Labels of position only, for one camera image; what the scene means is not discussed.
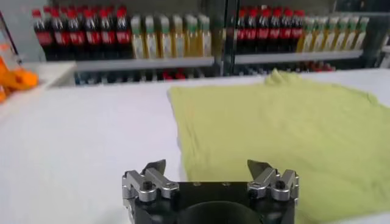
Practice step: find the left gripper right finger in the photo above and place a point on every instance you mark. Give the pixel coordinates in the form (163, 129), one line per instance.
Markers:
(268, 182)

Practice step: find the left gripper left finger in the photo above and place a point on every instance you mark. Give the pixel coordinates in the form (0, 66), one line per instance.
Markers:
(146, 182)

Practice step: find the light green t-shirt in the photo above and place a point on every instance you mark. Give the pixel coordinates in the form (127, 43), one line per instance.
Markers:
(274, 128)

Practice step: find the small cola bottle red cap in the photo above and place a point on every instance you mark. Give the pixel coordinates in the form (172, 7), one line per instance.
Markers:
(168, 75)
(180, 75)

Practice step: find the white shelf board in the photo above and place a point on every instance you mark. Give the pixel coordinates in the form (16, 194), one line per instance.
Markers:
(146, 63)
(298, 57)

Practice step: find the yellow juice bottle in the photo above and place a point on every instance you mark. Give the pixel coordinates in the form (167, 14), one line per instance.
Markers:
(137, 42)
(305, 39)
(177, 41)
(318, 39)
(191, 40)
(329, 38)
(361, 36)
(204, 39)
(340, 37)
(150, 42)
(350, 37)
(164, 42)

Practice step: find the white side table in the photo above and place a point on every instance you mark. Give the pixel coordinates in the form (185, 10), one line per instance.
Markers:
(51, 73)

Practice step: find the crumpled orange cloth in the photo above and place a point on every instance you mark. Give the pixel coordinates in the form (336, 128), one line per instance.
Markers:
(18, 80)

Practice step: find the white beverage display cabinet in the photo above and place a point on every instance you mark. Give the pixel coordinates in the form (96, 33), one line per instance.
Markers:
(320, 7)
(170, 6)

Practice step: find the black cabinet centre post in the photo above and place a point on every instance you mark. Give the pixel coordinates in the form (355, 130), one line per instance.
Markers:
(231, 36)

